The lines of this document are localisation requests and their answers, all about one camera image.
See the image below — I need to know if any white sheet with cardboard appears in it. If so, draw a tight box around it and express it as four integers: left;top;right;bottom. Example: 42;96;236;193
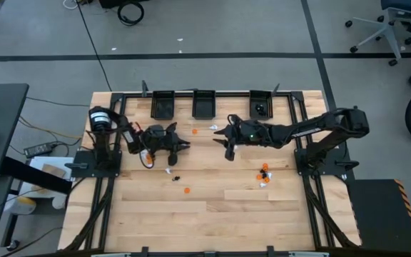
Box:
23;156;75;201

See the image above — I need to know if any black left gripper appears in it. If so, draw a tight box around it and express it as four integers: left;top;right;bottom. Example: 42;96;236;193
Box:
141;122;191;167

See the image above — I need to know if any white cup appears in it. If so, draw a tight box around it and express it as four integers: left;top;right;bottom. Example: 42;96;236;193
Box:
51;194;68;211

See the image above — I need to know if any black power adapter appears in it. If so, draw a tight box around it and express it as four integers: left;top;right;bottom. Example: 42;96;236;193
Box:
23;141;59;159

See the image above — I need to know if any black desk support beam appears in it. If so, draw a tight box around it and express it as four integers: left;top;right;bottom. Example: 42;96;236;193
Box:
0;156;73;196

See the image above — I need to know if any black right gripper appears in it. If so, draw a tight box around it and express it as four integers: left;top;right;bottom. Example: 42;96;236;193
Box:
213;114;263;161

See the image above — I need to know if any white jug yellow cap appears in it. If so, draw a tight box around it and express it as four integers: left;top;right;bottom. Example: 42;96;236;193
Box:
4;196;38;216

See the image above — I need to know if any black aluminium table frame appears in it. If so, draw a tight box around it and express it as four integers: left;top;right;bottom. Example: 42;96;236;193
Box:
59;82;362;257

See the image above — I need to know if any coiled black cable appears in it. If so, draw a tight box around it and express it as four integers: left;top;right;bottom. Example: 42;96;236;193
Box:
116;0;146;27

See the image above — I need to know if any black slotted plastic basket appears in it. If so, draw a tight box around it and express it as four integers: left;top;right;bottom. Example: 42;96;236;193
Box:
249;89;274;121
151;89;176;121
192;89;217;121

